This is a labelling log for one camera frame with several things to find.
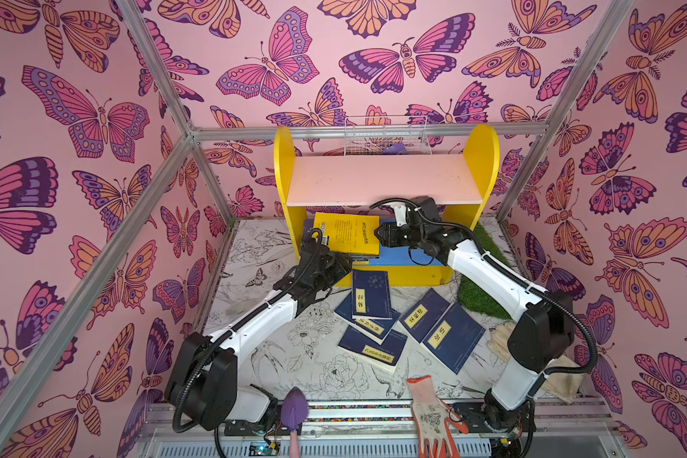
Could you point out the navy book yellow label front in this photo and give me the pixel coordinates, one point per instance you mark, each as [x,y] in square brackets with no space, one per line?
[453,338]

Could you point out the green circuit board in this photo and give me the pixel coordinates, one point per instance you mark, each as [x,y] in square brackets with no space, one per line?
[263,449]

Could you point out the navy book yellow label back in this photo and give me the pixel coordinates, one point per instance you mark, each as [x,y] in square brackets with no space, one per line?
[371,295]

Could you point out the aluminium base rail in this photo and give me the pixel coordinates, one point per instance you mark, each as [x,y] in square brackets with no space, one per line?
[385,428]

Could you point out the thick navy book yellow spine label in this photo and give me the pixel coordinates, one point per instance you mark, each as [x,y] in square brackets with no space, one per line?
[385,356]

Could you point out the green artificial grass mat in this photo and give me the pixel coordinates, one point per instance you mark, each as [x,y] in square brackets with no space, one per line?
[473,294]

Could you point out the purple garden trowel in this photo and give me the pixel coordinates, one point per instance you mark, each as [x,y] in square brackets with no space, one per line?
[294,413]

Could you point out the navy book yellow label middle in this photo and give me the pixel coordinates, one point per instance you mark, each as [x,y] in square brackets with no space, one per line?
[420,318]

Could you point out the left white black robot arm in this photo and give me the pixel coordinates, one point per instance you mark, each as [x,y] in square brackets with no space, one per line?
[204,386]

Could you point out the yellow pink blue bookshelf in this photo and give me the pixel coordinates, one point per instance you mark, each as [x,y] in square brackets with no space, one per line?
[462,184]

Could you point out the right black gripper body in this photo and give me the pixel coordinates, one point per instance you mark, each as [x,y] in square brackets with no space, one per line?
[394,234]

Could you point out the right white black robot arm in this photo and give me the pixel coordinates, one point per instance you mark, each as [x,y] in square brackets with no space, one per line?
[548,337]

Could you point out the red white work glove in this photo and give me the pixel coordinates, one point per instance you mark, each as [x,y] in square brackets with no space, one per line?
[433,419]

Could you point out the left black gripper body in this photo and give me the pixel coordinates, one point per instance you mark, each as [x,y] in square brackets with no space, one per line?
[332,271]

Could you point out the purple object in basket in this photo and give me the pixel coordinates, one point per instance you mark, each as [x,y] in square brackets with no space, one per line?
[395,149]

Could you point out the white wire basket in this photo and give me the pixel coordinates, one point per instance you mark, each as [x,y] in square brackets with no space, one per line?
[370,135]

